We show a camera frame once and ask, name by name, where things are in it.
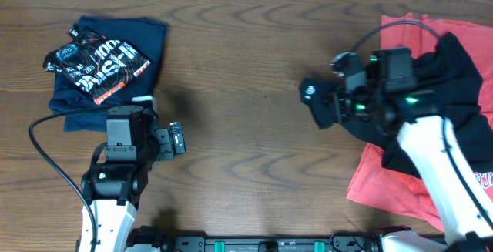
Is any black t-shirt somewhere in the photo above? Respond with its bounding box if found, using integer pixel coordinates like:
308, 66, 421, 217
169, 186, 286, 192
300, 32, 492, 176

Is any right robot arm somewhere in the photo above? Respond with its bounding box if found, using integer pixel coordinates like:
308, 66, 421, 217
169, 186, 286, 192
332, 48, 492, 251

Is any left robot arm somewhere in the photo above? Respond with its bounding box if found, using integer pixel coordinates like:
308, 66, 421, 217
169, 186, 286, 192
76, 105, 186, 252

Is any red printed t-shirt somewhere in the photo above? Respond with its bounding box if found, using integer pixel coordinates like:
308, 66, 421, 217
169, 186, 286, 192
346, 13, 492, 231

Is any black orange printed jersey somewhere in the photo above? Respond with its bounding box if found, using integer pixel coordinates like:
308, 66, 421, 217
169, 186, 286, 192
43, 25, 151, 106

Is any folded navy blue shirt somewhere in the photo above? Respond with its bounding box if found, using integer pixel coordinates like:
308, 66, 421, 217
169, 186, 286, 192
43, 16, 167, 132

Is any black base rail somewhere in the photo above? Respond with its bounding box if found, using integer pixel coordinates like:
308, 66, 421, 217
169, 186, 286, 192
126, 225, 448, 252

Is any right black cable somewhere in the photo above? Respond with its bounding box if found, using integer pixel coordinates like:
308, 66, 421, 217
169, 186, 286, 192
350, 20, 493, 230

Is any black cable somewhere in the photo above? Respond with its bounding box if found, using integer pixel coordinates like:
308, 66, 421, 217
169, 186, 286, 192
28, 106, 116, 252
350, 20, 493, 230

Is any left black cable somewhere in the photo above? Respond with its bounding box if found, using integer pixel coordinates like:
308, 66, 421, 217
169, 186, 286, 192
28, 106, 116, 252

